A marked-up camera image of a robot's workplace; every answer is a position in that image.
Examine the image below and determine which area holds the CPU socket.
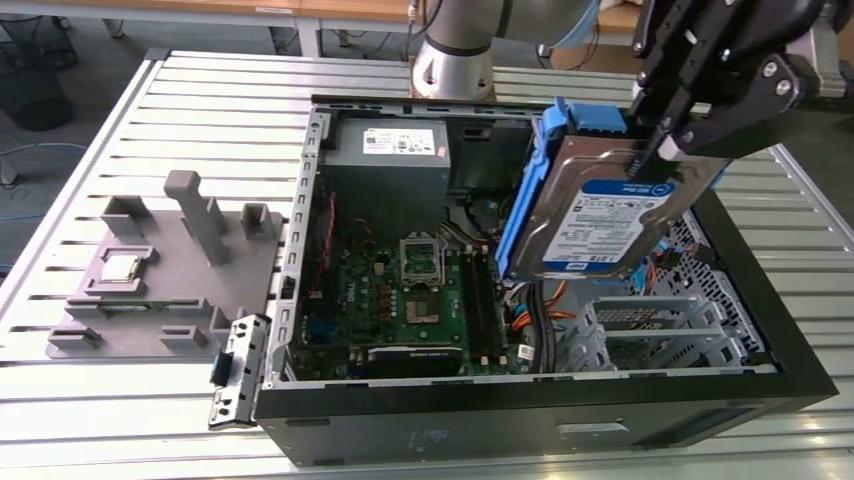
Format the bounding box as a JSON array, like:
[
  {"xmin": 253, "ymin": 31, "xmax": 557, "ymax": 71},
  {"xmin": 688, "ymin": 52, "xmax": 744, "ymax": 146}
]
[{"xmin": 397, "ymin": 232, "xmax": 447, "ymax": 294}]

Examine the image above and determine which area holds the green motherboard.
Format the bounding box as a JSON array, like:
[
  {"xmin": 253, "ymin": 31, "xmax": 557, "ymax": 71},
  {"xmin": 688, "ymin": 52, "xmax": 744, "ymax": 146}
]
[{"xmin": 296, "ymin": 234, "xmax": 535, "ymax": 376}]

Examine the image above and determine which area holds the grey parts rack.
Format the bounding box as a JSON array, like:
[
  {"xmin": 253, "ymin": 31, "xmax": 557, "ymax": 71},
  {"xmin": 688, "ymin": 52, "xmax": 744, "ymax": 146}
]
[{"xmin": 42, "ymin": 169, "xmax": 294, "ymax": 360}]

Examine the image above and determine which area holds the grey metal desk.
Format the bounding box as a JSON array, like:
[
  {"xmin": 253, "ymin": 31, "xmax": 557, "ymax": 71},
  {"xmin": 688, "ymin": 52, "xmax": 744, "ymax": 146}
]
[{"xmin": 0, "ymin": 0, "xmax": 428, "ymax": 59}]

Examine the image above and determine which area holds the orange wire bundle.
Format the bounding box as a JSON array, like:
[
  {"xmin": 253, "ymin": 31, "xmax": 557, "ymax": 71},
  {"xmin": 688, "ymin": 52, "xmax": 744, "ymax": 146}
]
[{"xmin": 512, "ymin": 282, "xmax": 576, "ymax": 326}]

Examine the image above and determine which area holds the grey expansion slot bracket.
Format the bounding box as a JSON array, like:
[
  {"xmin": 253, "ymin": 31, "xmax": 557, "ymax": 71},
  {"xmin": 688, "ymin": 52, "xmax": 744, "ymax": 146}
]
[{"xmin": 206, "ymin": 313, "xmax": 272, "ymax": 431}]

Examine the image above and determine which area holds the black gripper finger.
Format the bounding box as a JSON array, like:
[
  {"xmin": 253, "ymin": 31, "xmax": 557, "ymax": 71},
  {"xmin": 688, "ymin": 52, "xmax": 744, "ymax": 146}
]
[
  {"xmin": 656, "ymin": 52, "xmax": 820, "ymax": 162},
  {"xmin": 625, "ymin": 0, "xmax": 712, "ymax": 180}
]

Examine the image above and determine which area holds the black RAM slot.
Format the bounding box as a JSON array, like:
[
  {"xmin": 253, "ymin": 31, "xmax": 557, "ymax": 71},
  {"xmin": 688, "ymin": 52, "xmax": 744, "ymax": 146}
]
[
  {"xmin": 460, "ymin": 245, "xmax": 487, "ymax": 365},
  {"xmin": 479, "ymin": 245, "xmax": 508, "ymax": 365}
]

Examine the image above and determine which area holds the wooden desk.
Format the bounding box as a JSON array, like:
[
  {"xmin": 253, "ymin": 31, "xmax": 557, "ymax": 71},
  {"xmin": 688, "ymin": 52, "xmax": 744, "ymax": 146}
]
[{"xmin": 545, "ymin": 0, "xmax": 645, "ymax": 74}]

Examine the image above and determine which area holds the red wire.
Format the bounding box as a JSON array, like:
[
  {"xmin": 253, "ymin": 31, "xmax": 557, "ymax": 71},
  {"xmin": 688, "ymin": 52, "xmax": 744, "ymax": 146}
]
[{"xmin": 317, "ymin": 192, "xmax": 338, "ymax": 274}]

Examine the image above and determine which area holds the black cable bundle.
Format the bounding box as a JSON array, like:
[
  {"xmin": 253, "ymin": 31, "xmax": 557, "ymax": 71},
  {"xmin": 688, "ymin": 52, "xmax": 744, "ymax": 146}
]
[{"xmin": 532, "ymin": 279, "xmax": 560, "ymax": 374}]

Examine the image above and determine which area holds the silver CPU chip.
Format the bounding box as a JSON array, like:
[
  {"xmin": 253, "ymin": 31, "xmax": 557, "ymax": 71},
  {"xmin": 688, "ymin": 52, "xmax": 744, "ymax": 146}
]
[{"xmin": 97, "ymin": 255, "xmax": 142, "ymax": 282}]

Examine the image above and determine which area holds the grey power supply unit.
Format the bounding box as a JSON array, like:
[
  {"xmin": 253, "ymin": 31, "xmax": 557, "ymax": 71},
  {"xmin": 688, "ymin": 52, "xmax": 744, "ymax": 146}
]
[{"xmin": 317, "ymin": 118, "xmax": 455, "ymax": 239}]

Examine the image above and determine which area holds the black PC case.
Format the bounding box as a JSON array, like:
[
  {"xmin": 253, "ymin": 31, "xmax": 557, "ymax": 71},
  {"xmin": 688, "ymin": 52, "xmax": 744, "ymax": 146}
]
[{"xmin": 256, "ymin": 93, "xmax": 840, "ymax": 469}]

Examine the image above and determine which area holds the black waste bin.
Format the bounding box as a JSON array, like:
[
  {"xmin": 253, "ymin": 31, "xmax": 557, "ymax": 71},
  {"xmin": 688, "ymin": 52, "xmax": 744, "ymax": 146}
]
[{"xmin": 0, "ymin": 39, "xmax": 76, "ymax": 132}]

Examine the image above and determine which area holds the black graphics card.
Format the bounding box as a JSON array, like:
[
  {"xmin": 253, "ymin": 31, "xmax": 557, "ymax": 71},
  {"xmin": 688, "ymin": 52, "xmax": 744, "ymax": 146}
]
[{"xmin": 349, "ymin": 342, "xmax": 463, "ymax": 381}]

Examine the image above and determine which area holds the hard disk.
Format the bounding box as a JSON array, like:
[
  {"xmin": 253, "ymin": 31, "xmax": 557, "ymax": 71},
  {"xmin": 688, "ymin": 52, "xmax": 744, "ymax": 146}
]
[{"xmin": 496, "ymin": 99, "xmax": 729, "ymax": 287}]

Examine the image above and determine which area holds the blue data wire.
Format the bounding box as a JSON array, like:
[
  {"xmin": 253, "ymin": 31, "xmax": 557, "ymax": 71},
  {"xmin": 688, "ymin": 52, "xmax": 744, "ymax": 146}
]
[{"xmin": 636, "ymin": 244, "xmax": 695, "ymax": 296}]

